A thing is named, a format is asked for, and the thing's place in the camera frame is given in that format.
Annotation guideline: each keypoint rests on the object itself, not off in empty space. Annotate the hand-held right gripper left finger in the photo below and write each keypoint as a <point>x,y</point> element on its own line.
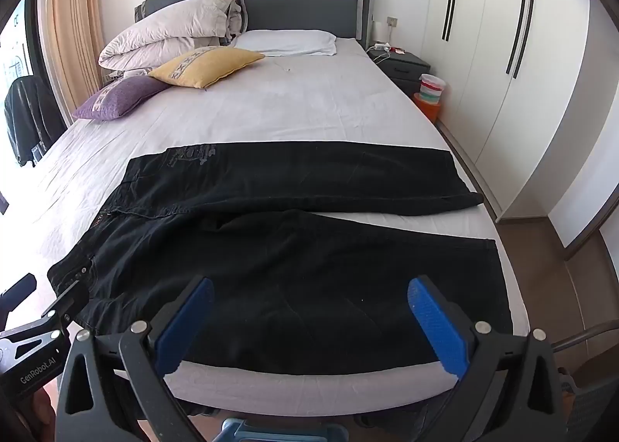
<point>186,321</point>

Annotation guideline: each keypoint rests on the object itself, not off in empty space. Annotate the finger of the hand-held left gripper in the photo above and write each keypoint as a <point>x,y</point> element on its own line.
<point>67,302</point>
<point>19,289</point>

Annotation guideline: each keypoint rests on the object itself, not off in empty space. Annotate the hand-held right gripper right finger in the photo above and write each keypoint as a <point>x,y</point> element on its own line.
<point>435,326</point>

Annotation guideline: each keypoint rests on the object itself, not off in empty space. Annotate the black pants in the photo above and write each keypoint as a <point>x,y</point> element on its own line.
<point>290,277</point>

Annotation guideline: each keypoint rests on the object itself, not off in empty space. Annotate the light blue plastic stool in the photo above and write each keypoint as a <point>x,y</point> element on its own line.
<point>290,430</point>

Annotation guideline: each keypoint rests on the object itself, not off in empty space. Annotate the black jacket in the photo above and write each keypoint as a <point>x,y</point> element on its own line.
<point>29,118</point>

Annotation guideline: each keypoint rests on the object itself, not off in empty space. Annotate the purple cushion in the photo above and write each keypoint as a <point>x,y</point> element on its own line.
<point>121,99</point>

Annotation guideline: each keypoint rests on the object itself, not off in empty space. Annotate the orange plastic stool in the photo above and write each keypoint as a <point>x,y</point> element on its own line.
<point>425,111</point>

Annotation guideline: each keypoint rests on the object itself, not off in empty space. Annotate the window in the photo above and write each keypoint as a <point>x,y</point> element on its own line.
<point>17,60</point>

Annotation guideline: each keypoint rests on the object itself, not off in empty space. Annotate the striped plastic bucket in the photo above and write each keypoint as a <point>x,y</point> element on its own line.
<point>431,86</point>

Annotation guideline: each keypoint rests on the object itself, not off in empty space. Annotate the white wardrobe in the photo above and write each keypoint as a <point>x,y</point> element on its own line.
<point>556,108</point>

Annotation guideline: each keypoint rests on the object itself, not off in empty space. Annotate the bed with white sheet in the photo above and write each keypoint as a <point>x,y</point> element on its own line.
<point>309,103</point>

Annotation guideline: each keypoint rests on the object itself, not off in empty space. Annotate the yellow cushion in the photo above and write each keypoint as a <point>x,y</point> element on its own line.
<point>208,66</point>

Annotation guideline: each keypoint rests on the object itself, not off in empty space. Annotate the beige curtain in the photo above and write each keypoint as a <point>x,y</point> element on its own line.
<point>72,36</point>

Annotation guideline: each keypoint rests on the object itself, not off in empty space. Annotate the dark grey nightstand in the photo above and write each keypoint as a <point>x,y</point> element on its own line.
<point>406,67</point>

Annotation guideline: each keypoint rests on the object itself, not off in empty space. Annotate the white power strip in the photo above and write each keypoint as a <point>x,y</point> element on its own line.
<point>382,45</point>

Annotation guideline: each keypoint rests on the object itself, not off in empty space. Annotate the folded beige duvet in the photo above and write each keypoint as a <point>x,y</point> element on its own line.
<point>169,31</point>

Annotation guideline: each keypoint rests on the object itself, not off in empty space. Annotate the white pillow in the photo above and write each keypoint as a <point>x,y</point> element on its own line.
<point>290,41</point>

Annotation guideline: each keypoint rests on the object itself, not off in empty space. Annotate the dark grey padded headboard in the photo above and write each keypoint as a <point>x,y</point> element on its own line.
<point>300,2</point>

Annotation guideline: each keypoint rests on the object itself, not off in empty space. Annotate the wall socket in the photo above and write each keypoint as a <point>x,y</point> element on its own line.
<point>392,21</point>

